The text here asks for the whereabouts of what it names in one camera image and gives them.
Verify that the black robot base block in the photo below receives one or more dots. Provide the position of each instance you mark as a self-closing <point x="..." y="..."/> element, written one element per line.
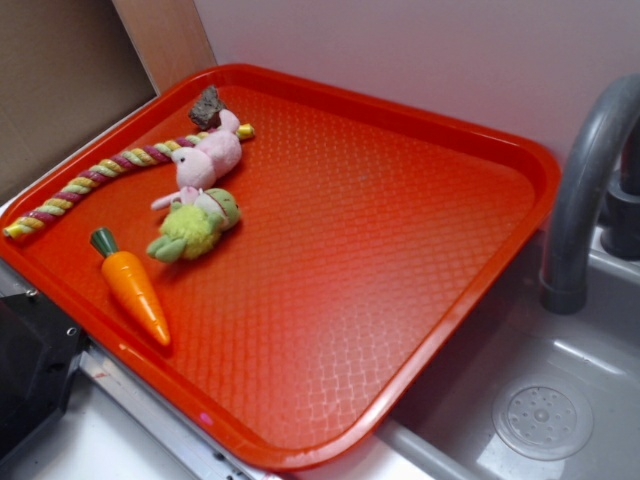
<point x="40" y="352"/>

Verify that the orange toy carrot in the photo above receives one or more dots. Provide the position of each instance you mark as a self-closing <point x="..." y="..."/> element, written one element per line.
<point x="131" y="287"/>

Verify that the multicolour twisted rope toy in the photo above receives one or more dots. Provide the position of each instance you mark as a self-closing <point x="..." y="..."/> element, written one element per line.
<point x="106" y="170"/>

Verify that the grey brown rock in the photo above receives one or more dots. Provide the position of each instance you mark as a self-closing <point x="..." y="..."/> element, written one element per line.
<point x="205" y="113"/>

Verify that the green plush frog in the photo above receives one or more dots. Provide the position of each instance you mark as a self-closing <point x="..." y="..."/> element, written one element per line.
<point x="195" y="223"/>

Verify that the grey curved faucet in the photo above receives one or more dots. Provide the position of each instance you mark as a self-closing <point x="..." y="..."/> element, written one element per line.
<point x="593" y="159"/>

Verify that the orange plastic tray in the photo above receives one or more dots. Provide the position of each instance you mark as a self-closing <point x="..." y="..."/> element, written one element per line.
<point x="369" y="230"/>

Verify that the pink plush bunny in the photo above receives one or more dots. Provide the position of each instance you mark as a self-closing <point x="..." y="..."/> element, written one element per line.
<point x="198" y="168"/>

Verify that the wooden board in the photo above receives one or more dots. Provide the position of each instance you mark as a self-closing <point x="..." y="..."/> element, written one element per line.
<point x="169" y="38"/>

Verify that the grey toy sink basin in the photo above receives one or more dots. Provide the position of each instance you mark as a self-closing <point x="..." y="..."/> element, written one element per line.
<point x="518" y="392"/>

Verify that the dark faucet knob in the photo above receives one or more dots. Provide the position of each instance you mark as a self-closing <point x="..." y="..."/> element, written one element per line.
<point x="620" y="237"/>

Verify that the brown cardboard panel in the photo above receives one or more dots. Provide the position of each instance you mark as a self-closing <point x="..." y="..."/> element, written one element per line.
<point x="69" y="71"/>

